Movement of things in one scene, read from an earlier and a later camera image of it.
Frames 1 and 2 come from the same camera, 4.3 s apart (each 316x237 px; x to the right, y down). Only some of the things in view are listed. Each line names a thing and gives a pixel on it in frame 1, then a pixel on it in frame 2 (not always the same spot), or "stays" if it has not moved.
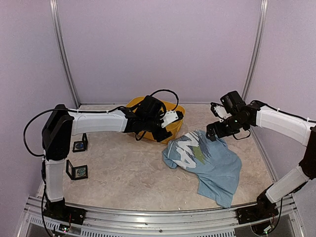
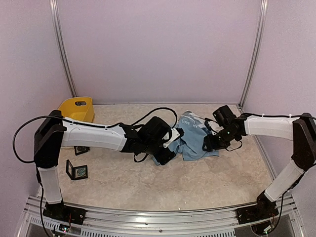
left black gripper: x=162 y=136 → x=164 y=158
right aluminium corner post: x=262 y=27 stays
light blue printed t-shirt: x=216 y=167 → x=189 y=145
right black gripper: x=220 y=132 → x=211 y=144
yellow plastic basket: x=173 y=127 → x=80 y=108
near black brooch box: x=76 y=173 stays
